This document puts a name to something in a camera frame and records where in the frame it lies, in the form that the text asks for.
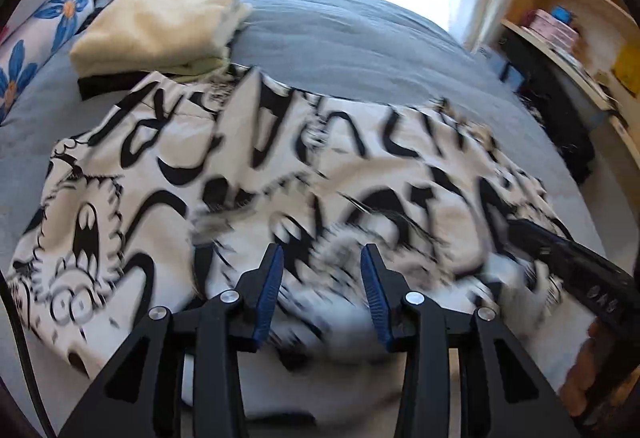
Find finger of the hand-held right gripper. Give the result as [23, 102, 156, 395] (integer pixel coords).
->
[506, 218, 592, 293]

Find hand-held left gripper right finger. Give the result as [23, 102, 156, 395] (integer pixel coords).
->
[360, 243, 581, 438]

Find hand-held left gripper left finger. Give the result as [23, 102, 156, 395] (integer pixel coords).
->
[55, 243, 285, 438]

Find white black printed jacket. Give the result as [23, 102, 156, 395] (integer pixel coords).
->
[10, 65, 576, 438]

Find person's right hand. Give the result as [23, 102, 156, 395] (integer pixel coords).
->
[557, 321, 610, 425]

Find grey bed blanket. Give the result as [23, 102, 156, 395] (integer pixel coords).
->
[0, 0, 609, 438]

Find black folded cloth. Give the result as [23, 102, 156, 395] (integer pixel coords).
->
[77, 72, 151, 101]

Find cream folded cloth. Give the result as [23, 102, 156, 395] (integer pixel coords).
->
[69, 0, 254, 81]

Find black cable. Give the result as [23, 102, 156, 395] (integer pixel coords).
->
[0, 268, 57, 438]

